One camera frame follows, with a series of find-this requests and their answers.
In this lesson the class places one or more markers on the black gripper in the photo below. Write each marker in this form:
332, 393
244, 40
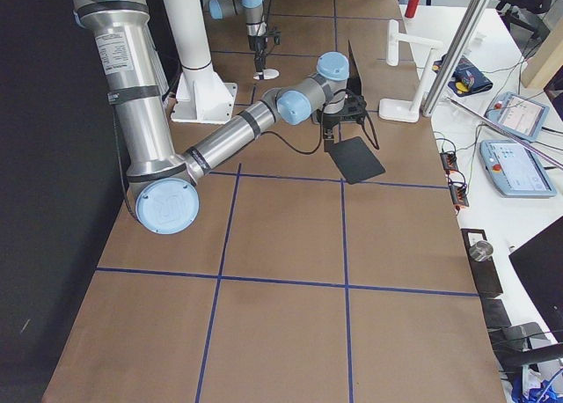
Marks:
258, 45
330, 120

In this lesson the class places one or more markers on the white computer mouse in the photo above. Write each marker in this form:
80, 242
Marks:
266, 74

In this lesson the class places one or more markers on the black mouse pad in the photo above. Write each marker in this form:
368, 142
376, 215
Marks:
355, 160

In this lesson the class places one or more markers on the grey laptop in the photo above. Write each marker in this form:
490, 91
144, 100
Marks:
354, 85

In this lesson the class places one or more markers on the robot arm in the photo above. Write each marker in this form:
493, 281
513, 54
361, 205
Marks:
253, 10
171, 150

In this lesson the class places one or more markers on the white pillar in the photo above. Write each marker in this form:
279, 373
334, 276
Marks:
188, 30

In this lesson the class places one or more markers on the black usb hub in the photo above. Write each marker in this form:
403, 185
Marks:
449, 161
458, 194

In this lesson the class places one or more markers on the blue patterned pencil case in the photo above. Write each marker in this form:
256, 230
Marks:
467, 79

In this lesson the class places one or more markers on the blue teach pendant near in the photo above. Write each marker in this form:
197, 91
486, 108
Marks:
514, 171

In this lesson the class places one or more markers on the blue teach pendant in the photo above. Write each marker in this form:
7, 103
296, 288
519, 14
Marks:
520, 116
514, 171

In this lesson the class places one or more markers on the black box with metal cylinder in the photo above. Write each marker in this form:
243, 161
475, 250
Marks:
484, 272

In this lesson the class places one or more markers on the blue teach pendant far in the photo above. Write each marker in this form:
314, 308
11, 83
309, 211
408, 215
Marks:
520, 116

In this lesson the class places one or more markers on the metal rod stand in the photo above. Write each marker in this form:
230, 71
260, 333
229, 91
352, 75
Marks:
505, 133

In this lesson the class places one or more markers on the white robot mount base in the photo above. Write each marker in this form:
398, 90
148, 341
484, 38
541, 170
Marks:
199, 102

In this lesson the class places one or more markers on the aluminium frame post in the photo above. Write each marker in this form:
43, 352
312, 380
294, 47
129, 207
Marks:
460, 40

